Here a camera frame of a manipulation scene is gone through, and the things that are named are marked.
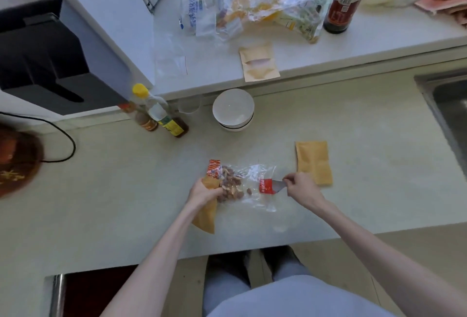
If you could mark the yellow-capped oil bottle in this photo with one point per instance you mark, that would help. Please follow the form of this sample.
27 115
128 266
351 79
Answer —
160 112

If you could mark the dark red cabinet door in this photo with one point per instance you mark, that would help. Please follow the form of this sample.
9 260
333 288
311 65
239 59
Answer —
91 295

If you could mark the yellow paper pouch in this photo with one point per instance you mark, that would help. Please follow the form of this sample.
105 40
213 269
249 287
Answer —
314 161
206 218

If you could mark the person's right fingers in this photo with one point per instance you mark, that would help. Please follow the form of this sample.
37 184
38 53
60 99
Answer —
290 181

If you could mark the person's grey trousers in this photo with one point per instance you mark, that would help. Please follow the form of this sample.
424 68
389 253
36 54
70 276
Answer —
222 291

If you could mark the steel kitchen sink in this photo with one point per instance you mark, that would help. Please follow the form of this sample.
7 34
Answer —
447 108

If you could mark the white round lidded container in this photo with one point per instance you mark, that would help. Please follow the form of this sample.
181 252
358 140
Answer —
233 108

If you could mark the empty clear plastic bag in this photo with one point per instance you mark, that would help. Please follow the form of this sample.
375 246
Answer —
169 57

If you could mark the flat yellow paper pouch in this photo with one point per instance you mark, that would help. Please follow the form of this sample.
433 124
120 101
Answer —
314 161

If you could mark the person's right hand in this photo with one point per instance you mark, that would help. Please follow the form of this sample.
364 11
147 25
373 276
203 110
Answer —
304 189

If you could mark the small brown sauce bottle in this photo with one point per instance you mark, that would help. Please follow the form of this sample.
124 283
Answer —
144 120

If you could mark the person's light grey shirt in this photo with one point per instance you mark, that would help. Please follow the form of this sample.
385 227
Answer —
302 300

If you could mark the kraft pouch with clear window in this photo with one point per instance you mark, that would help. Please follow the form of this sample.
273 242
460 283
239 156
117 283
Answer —
259 61

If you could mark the person's right forearm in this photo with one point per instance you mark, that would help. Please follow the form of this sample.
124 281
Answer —
383 254

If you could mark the clear plastic bag of nuts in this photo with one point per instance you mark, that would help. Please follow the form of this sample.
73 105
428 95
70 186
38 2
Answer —
251 185

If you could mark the person's left fingers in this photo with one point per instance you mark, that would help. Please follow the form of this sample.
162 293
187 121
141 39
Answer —
216 189

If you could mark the person's left forearm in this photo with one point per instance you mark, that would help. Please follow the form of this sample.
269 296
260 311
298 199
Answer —
157 258

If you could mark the black kitchen appliance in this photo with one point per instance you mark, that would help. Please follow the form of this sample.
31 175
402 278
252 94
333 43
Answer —
43 61

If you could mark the person's left hand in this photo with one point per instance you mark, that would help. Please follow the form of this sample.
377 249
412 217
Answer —
202 192

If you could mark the small clear glass cup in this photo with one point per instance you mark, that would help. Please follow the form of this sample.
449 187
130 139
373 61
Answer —
189 105

